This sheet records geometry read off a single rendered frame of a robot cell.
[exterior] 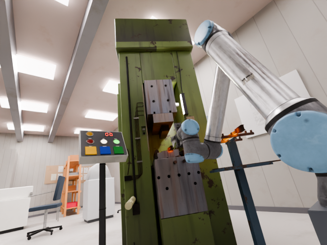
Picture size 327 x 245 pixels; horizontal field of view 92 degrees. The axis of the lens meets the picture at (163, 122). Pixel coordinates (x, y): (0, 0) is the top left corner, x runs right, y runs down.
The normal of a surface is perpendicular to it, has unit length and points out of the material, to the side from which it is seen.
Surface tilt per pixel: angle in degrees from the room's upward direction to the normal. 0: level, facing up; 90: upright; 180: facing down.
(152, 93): 90
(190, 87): 90
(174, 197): 90
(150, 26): 90
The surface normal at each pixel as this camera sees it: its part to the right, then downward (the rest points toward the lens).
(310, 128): -0.81, -0.01
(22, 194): 0.60, -0.35
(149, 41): 0.11, -0.36
